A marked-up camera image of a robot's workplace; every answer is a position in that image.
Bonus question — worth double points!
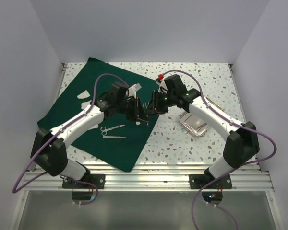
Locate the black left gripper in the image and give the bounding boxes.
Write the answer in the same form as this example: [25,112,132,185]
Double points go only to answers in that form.
[116,96,149,122]

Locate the steel tweezers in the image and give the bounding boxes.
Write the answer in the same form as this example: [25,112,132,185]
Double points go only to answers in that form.
[102,136,126,139]

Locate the steel forceps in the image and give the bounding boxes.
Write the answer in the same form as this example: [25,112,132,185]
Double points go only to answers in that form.
[138,101,149,126]

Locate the white gauze pad far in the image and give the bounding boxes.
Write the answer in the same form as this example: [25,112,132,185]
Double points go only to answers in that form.
[77,90,90,99]

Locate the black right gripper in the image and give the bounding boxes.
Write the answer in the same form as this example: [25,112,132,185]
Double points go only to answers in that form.
[145,90,176,115]

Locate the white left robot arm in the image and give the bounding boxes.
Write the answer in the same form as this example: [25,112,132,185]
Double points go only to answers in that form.
[31,82,148,188]

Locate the dark green surgical cloth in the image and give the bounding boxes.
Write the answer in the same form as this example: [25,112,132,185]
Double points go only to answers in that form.
[37,58,163,172]

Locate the stainless steel tray lid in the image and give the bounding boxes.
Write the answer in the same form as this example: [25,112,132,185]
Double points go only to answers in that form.
[205,96,224,112]

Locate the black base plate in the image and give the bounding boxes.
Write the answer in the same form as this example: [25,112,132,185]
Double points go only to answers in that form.
[62,174,106,189]
[189,174,233,189]

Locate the steel surgical scissors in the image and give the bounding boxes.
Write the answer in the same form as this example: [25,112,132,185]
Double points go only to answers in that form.
[100,125,125,136]

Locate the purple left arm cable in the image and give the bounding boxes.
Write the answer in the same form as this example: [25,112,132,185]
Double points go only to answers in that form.
[12,73,130,206]

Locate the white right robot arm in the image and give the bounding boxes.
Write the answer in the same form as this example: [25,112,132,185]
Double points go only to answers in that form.
[146,74,260,188]

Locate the aluminium rail frame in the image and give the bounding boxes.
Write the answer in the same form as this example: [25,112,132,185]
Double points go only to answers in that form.
[8,62,284,230]

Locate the white gauze pad near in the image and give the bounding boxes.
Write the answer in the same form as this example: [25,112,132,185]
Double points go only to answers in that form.
[81,101,91,110]

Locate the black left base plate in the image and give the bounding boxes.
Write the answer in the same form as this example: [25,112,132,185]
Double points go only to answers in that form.
[62,174,106,189]

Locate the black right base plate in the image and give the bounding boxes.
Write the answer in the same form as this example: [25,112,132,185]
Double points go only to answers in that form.
[189,174,233,189]

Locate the white gauze pad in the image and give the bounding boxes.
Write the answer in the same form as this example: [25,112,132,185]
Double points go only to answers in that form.
[77,90,90,99]
[81,101,91,110]

